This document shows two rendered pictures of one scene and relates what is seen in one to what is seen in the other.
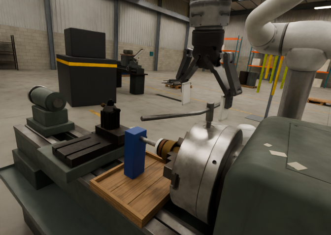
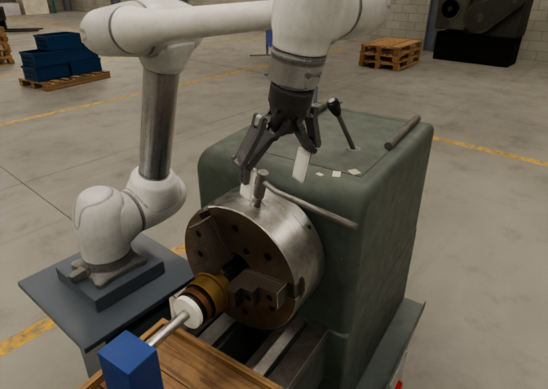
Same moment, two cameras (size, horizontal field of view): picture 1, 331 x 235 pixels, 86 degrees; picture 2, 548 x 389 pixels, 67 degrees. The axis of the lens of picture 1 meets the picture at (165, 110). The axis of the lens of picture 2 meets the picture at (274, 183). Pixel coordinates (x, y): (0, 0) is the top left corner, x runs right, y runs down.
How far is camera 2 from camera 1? 82 cm
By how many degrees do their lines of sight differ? 83
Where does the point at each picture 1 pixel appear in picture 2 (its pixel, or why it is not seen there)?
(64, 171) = not seen: outside the picture
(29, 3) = not seen: outside the picture
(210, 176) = (317, 241)
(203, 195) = (320, 263)
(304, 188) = (380, 179)
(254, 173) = (370, 193)
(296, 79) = (170, 86)
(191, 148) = (289, 238)
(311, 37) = not seen: hidden behind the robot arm
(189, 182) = (311, 268)
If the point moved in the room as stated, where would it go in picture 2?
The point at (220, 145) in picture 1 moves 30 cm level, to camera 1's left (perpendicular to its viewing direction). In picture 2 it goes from (293, 209) to (305, 311)
